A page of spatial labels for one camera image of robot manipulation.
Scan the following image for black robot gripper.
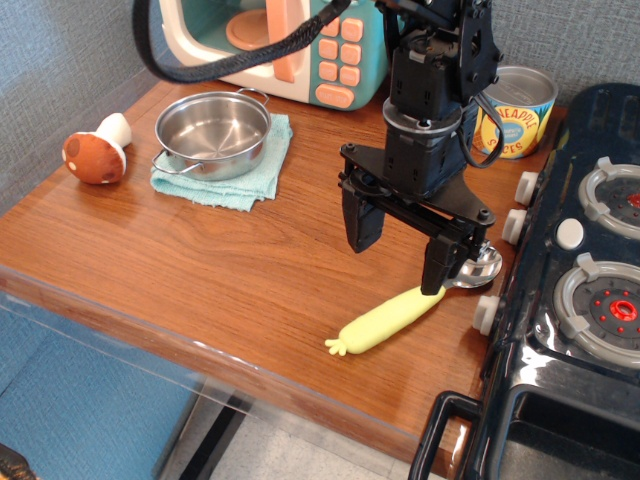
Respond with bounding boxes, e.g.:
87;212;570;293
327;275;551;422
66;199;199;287
339;99;495;295

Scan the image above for stainless steel pot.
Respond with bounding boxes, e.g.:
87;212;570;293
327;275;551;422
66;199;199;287
152;88;272;181

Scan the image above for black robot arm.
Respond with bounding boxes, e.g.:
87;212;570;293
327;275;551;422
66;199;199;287
340;1;503;295

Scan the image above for white stove knob front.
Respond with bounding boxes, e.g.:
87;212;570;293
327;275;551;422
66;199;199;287
473;295;500;336

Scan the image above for white stove knob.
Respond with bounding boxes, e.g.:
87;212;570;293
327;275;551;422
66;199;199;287
502;209;527;245
473;295;500;336
515;171;539;206

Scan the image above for white stove knob middle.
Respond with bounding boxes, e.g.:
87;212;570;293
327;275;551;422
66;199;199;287
502;209;527;245

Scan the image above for white stove knob rear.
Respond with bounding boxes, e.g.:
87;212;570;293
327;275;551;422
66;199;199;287
515;171;539;206

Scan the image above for light blue folded cloth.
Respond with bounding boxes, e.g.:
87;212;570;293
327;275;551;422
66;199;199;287
150;114;293;212

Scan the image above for teal toy microwave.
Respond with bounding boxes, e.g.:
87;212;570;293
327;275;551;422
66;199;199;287
158;0;390;112

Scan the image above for pineapple slices can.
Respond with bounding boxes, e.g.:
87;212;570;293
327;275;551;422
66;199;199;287
485;66;558;159

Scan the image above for black toy stove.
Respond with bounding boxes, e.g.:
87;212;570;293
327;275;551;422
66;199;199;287
410;83;639;479

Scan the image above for metal table leg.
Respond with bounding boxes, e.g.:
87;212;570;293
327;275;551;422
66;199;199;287
158;391;252;479

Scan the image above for brown plush mushroom toy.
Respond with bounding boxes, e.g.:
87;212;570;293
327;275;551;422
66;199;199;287
61;113;132;185

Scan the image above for spoon with yellow handle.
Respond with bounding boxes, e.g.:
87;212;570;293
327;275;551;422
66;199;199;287
324;243;503;356

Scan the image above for black braided cable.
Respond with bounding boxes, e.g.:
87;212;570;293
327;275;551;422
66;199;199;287
131;0;351;85

